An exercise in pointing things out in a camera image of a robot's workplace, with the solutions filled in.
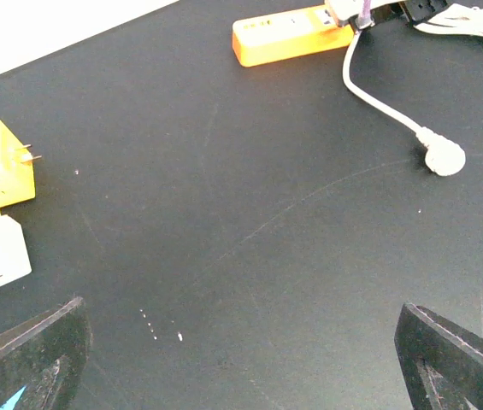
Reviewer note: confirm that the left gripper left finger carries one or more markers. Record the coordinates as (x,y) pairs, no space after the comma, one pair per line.
(47,354)

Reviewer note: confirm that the blue plug adapter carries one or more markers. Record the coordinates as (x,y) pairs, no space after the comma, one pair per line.
(13,400)

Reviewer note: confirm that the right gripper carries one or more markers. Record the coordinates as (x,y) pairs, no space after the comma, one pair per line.
(420,10)

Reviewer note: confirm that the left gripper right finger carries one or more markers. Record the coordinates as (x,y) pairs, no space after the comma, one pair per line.
(441,362)

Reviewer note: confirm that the orange power strip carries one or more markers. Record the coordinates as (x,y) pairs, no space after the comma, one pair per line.
(286,35)

